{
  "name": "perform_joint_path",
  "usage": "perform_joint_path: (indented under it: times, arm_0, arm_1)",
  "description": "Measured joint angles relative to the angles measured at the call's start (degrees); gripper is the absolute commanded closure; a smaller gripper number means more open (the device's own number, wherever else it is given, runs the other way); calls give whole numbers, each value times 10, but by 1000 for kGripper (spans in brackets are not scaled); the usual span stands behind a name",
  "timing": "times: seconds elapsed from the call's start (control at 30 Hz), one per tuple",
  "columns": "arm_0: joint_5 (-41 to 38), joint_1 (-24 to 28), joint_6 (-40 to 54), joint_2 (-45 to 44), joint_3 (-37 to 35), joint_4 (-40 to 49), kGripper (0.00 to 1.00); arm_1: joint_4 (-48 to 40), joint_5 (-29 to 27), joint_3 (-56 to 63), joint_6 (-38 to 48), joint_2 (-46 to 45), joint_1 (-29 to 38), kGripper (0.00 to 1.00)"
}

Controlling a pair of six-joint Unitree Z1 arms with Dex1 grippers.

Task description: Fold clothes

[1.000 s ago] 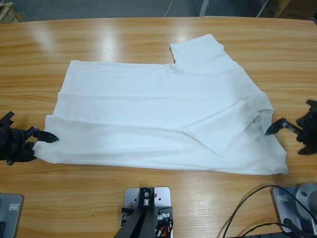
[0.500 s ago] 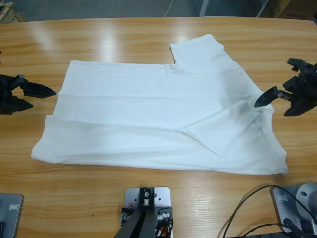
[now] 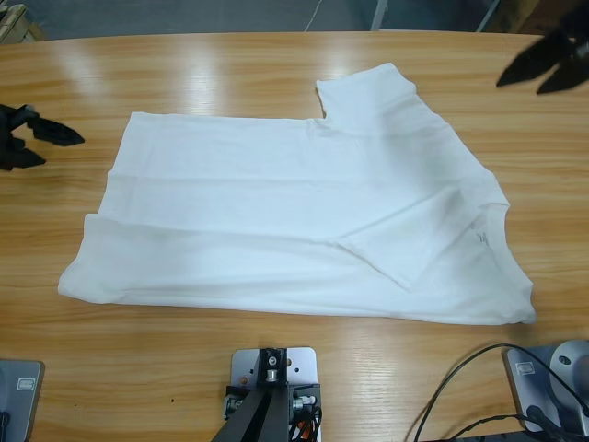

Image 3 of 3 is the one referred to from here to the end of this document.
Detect white slanted metal leg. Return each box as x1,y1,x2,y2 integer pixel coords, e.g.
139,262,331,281
475,0,502,33

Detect grey base with cables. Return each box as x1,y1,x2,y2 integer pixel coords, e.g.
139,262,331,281
404,342,589,442

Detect cardboard box green print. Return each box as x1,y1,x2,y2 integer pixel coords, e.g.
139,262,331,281
487,0,525,34

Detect white T-shirt black logo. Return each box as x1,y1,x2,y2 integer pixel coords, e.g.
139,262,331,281
57,62,538,326

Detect white mounting plate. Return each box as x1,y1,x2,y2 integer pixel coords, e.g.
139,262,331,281
229,347,322,442

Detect orange and black wire bundle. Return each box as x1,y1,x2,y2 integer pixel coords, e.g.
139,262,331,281
288,407,324,442

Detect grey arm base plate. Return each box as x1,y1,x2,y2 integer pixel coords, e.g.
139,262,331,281
502,340,589,434
0,358,46,442

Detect black plug cable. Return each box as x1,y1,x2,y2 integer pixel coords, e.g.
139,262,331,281
525,403,589,442

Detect black corner bracket silver knob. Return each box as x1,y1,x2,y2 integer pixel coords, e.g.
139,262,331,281
223,385,253,421
287,381,322,418

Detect cardboard box black lettering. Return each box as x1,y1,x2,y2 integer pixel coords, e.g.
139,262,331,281
517,0,560,37

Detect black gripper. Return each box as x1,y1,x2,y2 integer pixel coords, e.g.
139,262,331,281
495,0,589,96
0,103,87,173

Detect white upright metal leg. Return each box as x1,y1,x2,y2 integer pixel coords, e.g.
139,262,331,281
371,0,393,28

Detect thin brown twisted cable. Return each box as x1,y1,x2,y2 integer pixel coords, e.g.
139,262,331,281
453,412,530,442

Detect thin white floor cable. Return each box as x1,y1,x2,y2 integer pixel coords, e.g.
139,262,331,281
306,0,325,31

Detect dark camera post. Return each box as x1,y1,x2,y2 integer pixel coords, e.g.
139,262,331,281
214,348,295,442

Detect wooden pallet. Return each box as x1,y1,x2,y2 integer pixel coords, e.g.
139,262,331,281
0,0,47,46

